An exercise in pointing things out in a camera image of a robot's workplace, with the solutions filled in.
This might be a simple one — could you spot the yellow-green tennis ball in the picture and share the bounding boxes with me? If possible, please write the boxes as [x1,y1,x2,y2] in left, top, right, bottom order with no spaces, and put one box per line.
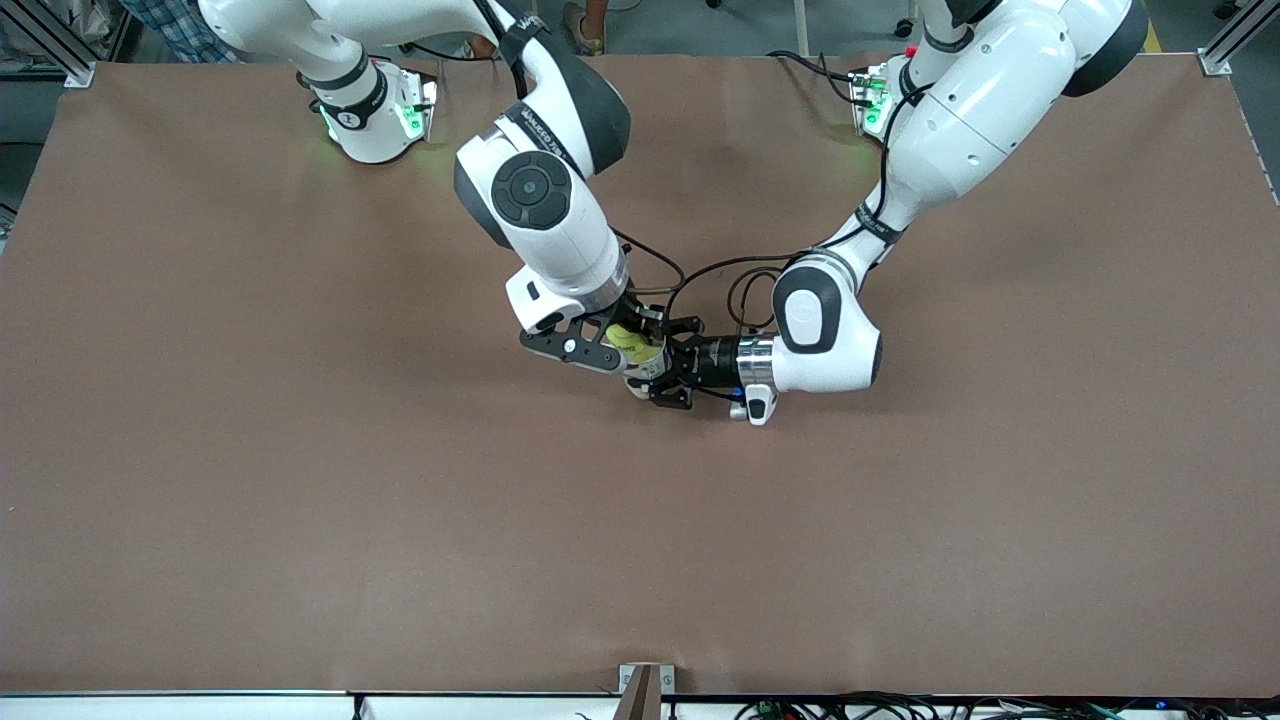
[607,322,658,364]

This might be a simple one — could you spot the clear plastic tennis ball can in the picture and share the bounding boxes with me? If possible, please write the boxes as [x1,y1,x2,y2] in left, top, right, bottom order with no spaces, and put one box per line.
[625,340,671,401]

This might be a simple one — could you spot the large table cover sheet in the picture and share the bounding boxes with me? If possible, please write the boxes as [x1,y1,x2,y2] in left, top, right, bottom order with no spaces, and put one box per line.
[0,52,1280,699]

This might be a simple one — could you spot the plaid trouser leg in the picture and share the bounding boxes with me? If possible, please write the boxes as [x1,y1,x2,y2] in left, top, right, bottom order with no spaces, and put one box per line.
[120,0,242,64]

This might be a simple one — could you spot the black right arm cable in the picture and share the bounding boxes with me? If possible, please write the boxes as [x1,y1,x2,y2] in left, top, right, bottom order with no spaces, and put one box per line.
[480,0,687,297]

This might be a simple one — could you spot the metal table edge bracket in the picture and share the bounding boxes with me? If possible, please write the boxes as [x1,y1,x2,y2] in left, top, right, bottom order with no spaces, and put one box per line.
[618,663,676,720]

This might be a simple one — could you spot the black left arm base cable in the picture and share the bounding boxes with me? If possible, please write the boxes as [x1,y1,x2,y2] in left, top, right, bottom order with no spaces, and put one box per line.
[768,50,867,103]

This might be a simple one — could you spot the tangled black cable bundle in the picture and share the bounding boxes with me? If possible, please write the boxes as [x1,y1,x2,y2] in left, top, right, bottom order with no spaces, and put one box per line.
[735,690,1280,720]

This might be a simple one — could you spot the white table edge rail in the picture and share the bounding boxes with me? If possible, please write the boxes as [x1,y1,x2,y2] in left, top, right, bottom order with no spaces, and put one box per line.
[0,692,1280,720]

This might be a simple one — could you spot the aluminium frame profile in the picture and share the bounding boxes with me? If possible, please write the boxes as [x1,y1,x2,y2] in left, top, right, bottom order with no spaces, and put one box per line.
[0,0,96,89]
[1198,0,1280,77]

